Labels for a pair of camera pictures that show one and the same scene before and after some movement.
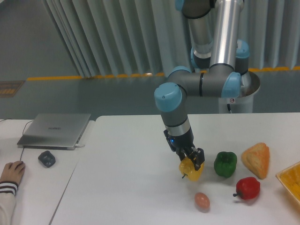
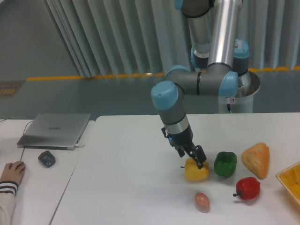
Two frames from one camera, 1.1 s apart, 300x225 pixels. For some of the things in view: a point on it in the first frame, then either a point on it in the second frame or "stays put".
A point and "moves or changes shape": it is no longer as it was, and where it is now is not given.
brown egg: x=202 y=202 stays put
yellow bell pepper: x=187 y=168 moves or changes shape
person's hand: x=13 y=172 stays put
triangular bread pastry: x=256 y=158 stays put
